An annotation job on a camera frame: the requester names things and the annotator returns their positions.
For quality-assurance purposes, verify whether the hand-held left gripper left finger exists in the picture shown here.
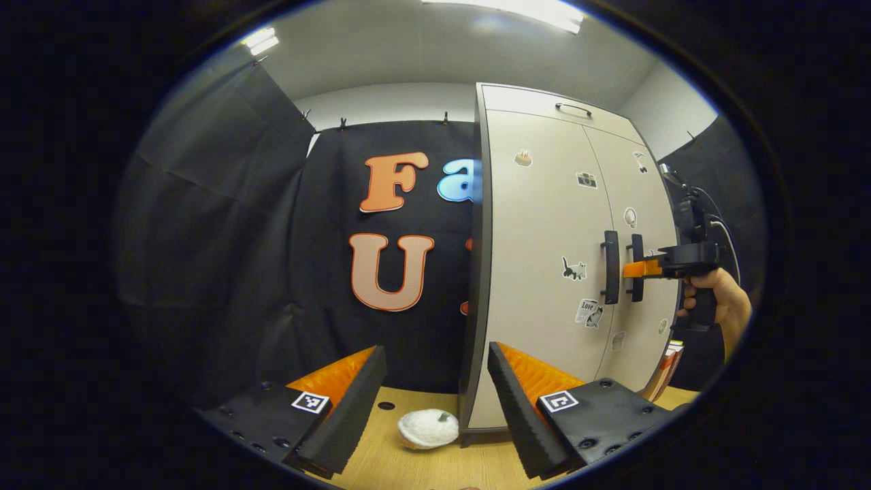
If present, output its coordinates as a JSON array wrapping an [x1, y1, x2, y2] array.
[[194, 345, 389, 480]]

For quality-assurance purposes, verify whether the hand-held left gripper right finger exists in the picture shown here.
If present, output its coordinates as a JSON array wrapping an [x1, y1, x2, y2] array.
[[487, 342, 691, 480]]

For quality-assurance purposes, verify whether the beige cabinet door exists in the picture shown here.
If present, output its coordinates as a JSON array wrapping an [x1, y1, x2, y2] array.
[[470, 109, 621, 431], [584, 126, 681, 392]]

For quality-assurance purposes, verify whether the beige double-door shoe cabinet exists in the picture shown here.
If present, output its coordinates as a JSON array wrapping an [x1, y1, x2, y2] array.
[[459, 82, 683, 446]]

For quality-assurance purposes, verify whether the beige cabinet drawer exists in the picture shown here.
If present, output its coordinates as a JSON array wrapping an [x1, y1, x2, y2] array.
[[482, 84, 644, 144]]

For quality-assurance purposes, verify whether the white pumpkin ornament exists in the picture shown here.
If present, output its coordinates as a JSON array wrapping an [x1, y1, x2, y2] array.
[[397, 408, 461, 450]]

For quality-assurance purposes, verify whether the white and orange book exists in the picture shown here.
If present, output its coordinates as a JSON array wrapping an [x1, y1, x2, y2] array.
[[642, 340, 685, 402]]

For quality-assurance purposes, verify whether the black backdrop cloth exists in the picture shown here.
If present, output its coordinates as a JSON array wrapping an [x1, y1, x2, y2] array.
[[112, 58, 773, 409]]

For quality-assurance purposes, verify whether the large ceiling light panel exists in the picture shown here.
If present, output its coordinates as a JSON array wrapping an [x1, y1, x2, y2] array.
[[422, 0, 586, 35]]

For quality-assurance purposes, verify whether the small ceiling light panel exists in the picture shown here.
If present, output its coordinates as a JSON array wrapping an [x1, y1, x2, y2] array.
[[242, 27, 280, 56]]

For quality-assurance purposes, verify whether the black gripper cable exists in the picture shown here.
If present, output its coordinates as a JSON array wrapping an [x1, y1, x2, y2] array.
[[694, 187, 742, 287]]

